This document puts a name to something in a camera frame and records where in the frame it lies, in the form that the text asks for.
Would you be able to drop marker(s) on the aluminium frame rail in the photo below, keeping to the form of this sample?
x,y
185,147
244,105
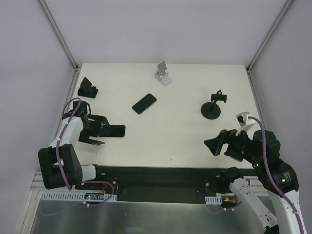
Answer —
x,y
270,33
57,32

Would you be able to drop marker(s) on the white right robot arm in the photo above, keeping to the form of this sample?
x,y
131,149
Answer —
x,y
276,176

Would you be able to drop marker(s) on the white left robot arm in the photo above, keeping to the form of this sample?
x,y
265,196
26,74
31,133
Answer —
x,y
59,163

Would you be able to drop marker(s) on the black round-base clamp stand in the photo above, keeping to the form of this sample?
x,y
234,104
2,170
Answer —
x,y
210,110

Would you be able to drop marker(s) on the black smartphone with teal edge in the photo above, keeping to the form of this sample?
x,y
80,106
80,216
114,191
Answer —
x,y
144,103

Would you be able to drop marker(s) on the smartphone with blue edge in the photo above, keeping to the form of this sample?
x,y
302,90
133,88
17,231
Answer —
x,y
236,156

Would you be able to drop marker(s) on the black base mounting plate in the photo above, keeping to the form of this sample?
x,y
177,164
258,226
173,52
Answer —
x,y
163,185

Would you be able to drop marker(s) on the white slotted cable duct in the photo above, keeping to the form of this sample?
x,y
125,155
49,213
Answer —
x,y
77,196
213,200

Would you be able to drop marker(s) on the aluminium frame rail left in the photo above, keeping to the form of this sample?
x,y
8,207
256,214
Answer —
x,y
57,32

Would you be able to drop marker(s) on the aluminium frame rail right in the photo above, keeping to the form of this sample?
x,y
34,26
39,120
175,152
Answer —
x,y
270,33

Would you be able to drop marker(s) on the white folding phone stand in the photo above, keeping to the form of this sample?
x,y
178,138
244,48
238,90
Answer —
x,y
162,75

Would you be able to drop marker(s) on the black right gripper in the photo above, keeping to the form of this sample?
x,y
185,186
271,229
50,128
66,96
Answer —
x,y
230,144

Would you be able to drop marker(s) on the white slotted cable duct left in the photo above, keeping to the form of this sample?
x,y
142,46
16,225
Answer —
x,y
77,196

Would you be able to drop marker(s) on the black folding phone stand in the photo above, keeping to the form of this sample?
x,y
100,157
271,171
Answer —
x,y
87,90

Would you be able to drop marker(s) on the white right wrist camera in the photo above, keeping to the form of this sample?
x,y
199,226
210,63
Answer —
x,y
245,122

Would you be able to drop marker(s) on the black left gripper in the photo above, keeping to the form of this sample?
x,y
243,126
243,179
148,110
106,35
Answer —
x,y
96,127

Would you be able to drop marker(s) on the white slotted cable duct right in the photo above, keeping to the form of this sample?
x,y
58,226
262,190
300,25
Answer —
x,y
213,200

